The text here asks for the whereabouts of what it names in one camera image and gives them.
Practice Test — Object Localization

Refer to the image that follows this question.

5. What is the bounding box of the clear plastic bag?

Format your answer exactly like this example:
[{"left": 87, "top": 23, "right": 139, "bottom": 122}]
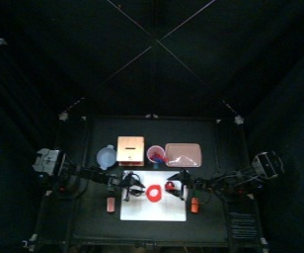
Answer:
[{"left": 166, "top": 155, "right": 200, "bottom": 167}]

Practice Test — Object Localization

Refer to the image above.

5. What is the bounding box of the orange oblong block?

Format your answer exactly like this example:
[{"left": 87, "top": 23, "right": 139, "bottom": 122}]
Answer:
[{"left": 188, "top": 197, "right": 200, "bottom": 214}]

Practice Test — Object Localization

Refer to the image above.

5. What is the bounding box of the wooden box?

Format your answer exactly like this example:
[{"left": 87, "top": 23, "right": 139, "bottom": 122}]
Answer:
[{"left": 115, "top": 135, "right": 145, "bottom": 167}]

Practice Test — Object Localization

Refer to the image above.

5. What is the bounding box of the blue plastic tool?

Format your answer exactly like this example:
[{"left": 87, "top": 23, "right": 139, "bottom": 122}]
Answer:
[{"left": 152, "top": 155, "right": 168, "bottom": 165}]

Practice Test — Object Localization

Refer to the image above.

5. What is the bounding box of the light blue bowl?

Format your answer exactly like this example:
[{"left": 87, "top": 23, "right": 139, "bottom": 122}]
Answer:
[{"left": 95, "top": 144, "right": 117, "bottom": 171}]

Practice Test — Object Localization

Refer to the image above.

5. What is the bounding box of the brown oblong block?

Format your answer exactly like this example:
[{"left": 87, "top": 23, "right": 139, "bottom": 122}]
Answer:
[{"left": 105, "top": 197, "right": 116, "bottom": 213}]

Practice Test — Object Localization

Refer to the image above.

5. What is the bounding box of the white rectangular work mat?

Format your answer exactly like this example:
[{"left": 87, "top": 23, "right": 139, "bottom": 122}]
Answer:
[{"left": 119, "top": 169, "right": 188, "bottom": 222}]

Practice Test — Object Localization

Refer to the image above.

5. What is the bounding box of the red dough ring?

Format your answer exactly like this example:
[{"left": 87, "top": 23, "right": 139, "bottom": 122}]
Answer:
[{"left": 144, "top": 184, "right": 163, "bottom": 203}]

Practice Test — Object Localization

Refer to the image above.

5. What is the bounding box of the pink square tray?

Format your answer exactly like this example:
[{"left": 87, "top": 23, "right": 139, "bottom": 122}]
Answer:
[{"left": 163, "top": 142, "right": 203, "bottom": 168}]

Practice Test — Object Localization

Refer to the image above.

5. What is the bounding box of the white text label sticker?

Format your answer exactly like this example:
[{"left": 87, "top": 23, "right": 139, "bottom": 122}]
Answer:
[{"left": 227, "top": 211, "right": 258, "bottom": 241}]

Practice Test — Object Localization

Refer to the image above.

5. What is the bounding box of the pink plastic cup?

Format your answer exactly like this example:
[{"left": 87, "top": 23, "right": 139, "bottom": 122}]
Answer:
[{"left": 145, "top": 144, "right": 166, "bottom": 165}]

